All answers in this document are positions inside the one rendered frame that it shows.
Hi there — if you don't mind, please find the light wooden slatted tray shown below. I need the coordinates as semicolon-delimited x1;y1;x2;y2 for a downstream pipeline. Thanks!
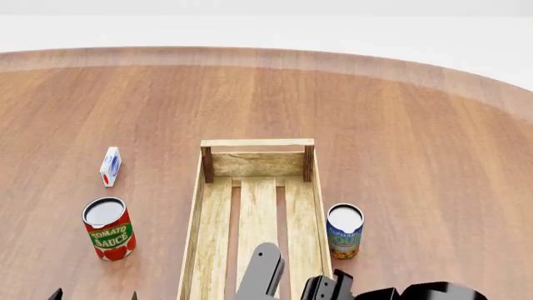
177;137;334;300

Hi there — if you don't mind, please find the red tomato sauce can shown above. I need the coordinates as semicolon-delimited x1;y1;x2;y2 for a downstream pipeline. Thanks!
81;195;137;263

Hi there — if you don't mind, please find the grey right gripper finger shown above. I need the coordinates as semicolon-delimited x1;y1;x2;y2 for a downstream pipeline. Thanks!
234;242;286;300

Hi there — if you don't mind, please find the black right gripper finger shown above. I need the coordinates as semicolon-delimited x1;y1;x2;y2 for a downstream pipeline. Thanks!
299;267;356;300

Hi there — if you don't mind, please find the blue alphabet soup can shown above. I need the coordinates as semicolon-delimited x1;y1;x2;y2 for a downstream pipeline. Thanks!
326;202;365;260

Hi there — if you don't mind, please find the small white butter box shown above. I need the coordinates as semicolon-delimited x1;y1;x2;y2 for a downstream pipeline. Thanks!
99;146;122;188

